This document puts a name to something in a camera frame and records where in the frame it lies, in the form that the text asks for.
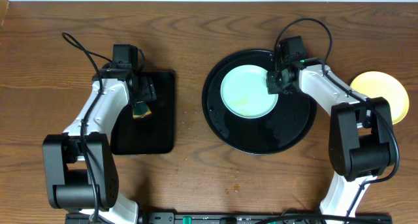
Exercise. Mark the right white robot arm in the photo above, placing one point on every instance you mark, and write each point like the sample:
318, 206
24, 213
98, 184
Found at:
361, 139

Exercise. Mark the round black tray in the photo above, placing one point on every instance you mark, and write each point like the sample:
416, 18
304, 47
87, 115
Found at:
283, 127

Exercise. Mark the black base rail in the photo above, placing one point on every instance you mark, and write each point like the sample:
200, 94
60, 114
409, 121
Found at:
290, 218

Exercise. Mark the yellow plate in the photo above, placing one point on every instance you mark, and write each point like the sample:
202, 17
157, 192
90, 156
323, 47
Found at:
379, 84

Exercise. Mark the green yellow sponge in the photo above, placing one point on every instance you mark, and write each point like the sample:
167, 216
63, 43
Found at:
140, 110

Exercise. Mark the light blue plate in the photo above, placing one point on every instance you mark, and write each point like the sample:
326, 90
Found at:
244, 92

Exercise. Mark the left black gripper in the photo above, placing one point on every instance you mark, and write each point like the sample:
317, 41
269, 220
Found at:
145, 89

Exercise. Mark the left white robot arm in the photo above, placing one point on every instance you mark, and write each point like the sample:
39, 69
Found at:
81, 174

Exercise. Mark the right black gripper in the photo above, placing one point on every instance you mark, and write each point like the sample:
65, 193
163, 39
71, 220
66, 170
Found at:
273, 88

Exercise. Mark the black rectangular tray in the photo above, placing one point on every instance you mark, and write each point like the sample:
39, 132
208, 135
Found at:
151, 134

